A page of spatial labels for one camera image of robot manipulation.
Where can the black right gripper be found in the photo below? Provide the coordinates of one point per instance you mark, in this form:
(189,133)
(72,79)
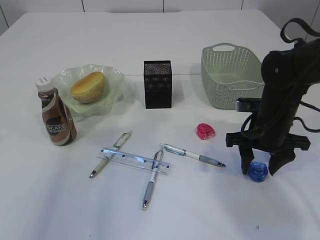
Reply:
(287,77)

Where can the blue pencil sharpener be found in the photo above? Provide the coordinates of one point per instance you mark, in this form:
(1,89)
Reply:
(258,171)

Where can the pink pencil sharpener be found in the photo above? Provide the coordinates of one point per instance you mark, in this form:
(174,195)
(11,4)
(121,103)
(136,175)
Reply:
(205,131)

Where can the transparent plastic ruler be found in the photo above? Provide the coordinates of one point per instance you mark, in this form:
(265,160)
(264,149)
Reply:
(135,161)

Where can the sugared bread bun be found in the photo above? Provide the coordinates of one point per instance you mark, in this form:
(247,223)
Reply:
(89,89)

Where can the brown Nescafe coffee bottle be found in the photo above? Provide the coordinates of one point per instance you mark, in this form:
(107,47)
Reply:
(56,116)

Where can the black blue right robot arm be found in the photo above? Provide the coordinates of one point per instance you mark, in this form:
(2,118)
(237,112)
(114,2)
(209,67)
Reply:
(312,47)

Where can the green plastic woven basket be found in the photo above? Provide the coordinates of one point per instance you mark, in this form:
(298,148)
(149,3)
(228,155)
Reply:
(229,72)

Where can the clear grey right pen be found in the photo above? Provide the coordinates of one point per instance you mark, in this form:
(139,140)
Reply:
(196,156)

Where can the white grey middle pen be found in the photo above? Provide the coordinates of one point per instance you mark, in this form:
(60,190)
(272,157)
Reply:
(152,179)

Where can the black mesh pen holder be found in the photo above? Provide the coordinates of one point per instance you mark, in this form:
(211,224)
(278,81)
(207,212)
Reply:
(157,75)

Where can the beige grip pen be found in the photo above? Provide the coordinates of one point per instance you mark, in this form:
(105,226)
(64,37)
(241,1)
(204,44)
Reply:
(116,146)

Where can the green glass ruffled plate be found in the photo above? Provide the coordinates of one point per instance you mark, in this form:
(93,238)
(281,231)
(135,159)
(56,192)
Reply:
(112,93)

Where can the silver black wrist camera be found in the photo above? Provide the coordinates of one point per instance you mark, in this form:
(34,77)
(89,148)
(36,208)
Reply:
(248,105)

